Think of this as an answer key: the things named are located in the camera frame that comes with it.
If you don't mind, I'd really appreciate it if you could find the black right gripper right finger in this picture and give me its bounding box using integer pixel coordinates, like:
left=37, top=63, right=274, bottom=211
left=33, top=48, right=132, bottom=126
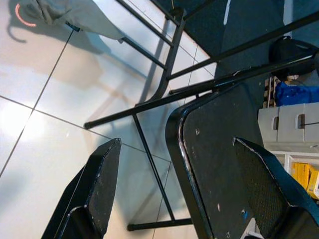
left=233, top=136, right=319, bottom=239

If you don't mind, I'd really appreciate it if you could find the white cubby shelf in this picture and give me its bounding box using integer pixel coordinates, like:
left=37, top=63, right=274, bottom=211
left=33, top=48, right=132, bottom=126
left=270, top=149, right=319, bottom=200

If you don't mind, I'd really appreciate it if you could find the grey-green garment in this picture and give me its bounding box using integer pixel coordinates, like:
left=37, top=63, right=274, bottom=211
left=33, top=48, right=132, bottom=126
left=24, top=0, right=125, bottom=44

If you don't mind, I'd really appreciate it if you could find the black metal clothes rack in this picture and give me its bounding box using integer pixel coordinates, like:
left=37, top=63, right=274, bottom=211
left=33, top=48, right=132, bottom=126
left=116, top=0, right=319, bottom=107

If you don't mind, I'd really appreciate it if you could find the wooden slatted crate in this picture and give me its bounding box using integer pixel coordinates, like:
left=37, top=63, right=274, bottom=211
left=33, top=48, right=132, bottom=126
left=263, top=76, right=281, bottom=109

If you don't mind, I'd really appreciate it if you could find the black round bag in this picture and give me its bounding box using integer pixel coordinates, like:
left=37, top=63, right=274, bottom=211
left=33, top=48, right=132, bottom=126
left=269, top=36, right=316, bottom=75

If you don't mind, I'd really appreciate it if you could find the yellow cardboard box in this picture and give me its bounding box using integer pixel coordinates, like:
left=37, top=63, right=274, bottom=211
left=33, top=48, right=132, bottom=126
left=291, top=161, right=319, bottom=200

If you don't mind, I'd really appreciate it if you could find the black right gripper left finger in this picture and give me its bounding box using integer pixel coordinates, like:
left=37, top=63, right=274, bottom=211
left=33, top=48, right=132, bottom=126
left=41, top=137, right=122, bottom=239

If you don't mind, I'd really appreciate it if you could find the pink plastic hanger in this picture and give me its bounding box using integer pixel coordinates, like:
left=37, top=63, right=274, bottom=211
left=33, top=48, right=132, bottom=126
left=14, top=2, right=37, bottom=27

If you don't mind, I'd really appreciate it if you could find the grey storage box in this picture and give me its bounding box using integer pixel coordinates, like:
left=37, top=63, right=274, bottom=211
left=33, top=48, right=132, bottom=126
left=257, top=107, right=280, bottom=144
left=278, top=105, right=307, bottom=143
left=304, top=102, right=319, bottom=142

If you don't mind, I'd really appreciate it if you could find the blue plastic bag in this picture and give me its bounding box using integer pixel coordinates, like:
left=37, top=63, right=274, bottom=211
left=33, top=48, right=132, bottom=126
left=275, top=81, right=319, bottom=107

